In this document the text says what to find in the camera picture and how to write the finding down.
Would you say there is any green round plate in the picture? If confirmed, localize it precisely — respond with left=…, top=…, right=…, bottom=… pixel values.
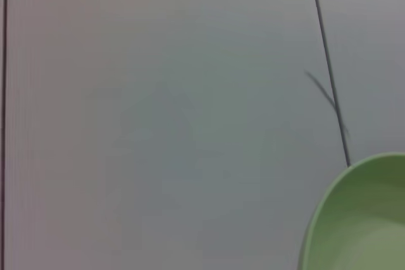
left=297, top=152, right=405, bottom=270

